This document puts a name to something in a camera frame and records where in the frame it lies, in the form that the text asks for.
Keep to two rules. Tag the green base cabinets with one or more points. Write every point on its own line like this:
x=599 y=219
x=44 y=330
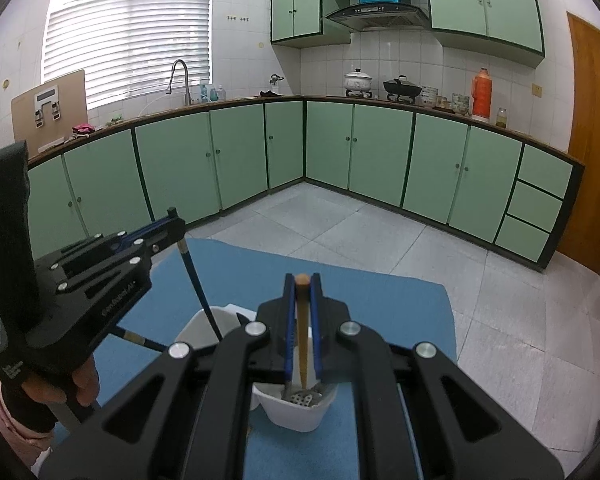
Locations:
x=380 y=150

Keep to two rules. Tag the wall outlet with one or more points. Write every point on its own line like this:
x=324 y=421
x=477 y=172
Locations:
x=537 y=90

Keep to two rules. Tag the wooden chopstick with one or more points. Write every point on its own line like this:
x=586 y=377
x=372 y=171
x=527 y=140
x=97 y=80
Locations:
x=302 y=340

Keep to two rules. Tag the person's left forearm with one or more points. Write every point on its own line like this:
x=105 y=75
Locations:
x=5 y=420

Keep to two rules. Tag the white utensil holder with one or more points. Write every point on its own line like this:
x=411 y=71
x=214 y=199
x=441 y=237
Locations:
x=300 y=417

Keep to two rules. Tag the blue tablecloth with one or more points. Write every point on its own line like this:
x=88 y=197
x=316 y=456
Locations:
x=380 y=300

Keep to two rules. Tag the black chopstick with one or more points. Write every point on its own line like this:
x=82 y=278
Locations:
x=200 y=290
x=152 y=344

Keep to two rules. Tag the range hood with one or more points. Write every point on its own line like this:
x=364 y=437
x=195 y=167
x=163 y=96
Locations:
x=375 y=16

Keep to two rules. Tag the metal kitchen faucet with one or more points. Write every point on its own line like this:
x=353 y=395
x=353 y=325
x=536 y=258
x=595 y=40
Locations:
x=185 y=80

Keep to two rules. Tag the glass jar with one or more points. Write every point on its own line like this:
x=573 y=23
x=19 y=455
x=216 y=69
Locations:
x=501 y=119

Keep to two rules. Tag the white window blinds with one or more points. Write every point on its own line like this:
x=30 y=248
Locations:
x=130 y=30

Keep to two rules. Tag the green wall cabinets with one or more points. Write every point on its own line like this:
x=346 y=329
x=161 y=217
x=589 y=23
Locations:
x=480 y=0

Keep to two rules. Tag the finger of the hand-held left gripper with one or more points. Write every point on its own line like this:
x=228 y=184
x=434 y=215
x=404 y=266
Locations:
x=145 y=230
x=167 y=237

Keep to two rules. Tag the wooden door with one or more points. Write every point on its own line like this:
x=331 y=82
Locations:
x=590 y=135

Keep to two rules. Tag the red thermos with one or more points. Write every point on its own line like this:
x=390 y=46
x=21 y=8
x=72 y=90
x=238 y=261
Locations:
x=481 y=95

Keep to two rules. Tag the black wok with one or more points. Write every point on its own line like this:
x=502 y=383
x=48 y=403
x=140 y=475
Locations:
x=402 y=87

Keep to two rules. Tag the white cooking pot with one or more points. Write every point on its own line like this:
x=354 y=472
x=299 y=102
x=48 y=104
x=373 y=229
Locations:
x=358 y=81

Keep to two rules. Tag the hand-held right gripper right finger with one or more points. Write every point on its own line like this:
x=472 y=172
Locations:
x=316 y=335

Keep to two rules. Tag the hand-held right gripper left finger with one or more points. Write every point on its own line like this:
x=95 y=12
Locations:
x=290 y=335

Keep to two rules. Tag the pink cloth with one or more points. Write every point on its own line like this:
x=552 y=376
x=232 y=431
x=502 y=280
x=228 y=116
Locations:
x=82 y=128

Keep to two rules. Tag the soap bottle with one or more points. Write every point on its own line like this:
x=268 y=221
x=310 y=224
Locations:
x=205 y=93
x=221 y=93

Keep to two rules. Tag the person's left hand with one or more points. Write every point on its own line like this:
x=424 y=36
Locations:
x=80 y=385

